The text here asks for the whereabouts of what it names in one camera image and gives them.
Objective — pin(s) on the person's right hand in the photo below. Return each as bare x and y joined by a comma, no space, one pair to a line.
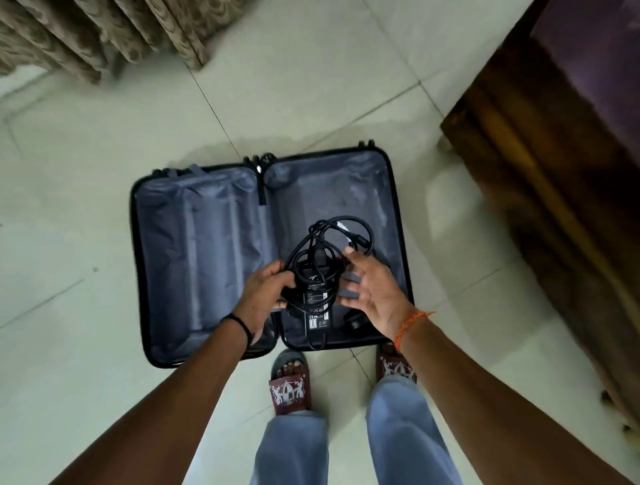
381,296

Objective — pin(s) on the person's left hand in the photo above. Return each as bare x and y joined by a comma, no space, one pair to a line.
259,300

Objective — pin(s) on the person's right middle finger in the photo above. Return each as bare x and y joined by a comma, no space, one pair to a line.
350,291

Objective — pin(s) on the person's right thumb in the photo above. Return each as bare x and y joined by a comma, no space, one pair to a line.
358,257

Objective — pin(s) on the person's left thumb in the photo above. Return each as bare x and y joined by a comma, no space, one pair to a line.
278,268

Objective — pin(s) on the black laptop power adapter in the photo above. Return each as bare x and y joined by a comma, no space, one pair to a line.
316,292

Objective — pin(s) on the person's right forearm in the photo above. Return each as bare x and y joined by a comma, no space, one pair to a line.
495,419

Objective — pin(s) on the person's left forearm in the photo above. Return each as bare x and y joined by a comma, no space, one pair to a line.
165,409

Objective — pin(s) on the black wristband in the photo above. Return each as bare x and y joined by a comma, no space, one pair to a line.
244,326

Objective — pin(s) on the open black suitcase grey lining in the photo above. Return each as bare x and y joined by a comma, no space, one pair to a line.
210,250

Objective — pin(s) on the maroon patterned slipper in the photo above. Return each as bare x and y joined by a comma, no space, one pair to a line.
289,387
395,367

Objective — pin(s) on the light blue jeans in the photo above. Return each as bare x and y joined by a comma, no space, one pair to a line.
405,439

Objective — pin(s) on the beige patterned curtain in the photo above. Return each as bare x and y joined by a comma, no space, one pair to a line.
95,35

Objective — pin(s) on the purple mattress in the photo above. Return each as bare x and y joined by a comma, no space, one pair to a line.
595,65

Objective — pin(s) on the brown wooden bed frame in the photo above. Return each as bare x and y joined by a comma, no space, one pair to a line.
545,200

